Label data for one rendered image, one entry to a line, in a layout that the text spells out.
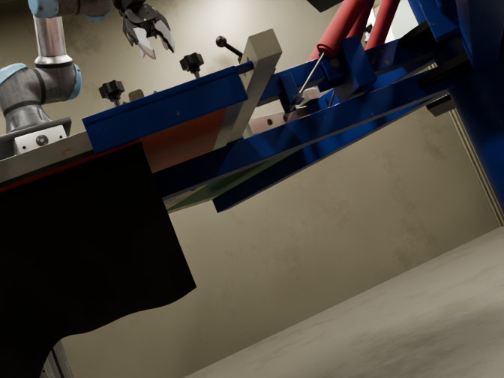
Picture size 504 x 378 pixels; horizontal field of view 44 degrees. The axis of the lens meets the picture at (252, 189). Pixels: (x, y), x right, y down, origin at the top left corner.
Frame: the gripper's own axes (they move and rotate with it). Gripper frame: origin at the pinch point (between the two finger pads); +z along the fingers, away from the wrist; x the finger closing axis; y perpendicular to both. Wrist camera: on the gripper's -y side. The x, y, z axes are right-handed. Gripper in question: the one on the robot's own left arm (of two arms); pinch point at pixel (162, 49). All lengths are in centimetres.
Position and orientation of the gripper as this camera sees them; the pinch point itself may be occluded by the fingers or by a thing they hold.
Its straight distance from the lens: 154.7
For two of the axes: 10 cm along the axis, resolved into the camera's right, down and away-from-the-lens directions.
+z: 5.1, 8.1, -3.0
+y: -2.0, 4.5, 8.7
